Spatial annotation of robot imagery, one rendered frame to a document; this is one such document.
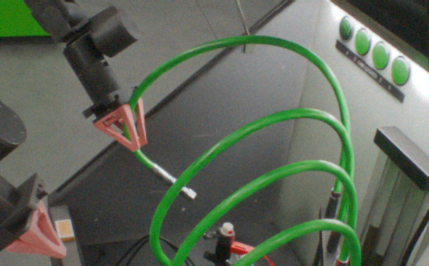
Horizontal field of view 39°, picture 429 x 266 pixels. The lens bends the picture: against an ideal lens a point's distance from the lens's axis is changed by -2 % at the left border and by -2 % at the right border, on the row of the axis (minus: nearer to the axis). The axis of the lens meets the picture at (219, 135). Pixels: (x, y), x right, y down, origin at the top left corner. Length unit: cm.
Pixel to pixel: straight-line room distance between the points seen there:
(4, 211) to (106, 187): 58
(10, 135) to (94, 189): 63
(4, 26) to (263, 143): 315
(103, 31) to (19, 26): 333
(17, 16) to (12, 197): 358
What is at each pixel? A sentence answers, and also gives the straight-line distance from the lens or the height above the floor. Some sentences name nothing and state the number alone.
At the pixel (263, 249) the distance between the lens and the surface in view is 72.
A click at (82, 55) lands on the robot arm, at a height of 134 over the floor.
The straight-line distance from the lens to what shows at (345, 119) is 101.
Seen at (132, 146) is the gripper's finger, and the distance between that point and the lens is 102.
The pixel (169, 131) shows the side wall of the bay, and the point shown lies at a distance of 126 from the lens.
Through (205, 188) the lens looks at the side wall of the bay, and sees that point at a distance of 138.
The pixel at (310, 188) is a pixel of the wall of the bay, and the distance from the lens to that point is 134.
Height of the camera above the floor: 176
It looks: 31 degrees down
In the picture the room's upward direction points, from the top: 9 degrees clockwise
